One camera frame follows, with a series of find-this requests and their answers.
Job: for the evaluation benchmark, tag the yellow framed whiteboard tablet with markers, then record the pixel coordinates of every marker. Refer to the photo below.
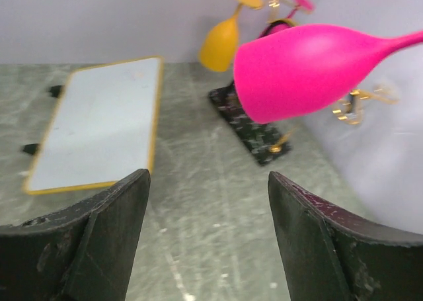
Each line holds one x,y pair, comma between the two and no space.
104,127

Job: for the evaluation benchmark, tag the gold black wine glass rack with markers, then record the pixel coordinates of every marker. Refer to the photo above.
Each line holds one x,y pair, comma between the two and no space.
264,141

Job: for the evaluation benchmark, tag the back yellow wine glass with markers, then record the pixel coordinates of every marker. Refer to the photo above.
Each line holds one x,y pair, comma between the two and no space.
222,40

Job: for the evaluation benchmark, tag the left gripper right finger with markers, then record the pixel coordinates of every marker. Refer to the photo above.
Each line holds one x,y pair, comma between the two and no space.
329,253

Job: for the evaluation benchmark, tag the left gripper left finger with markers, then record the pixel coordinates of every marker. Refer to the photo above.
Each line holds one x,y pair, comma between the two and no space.
83,252

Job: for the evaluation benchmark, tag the pink wine glass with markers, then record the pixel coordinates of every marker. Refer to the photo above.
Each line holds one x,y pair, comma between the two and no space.
306,68
276,24

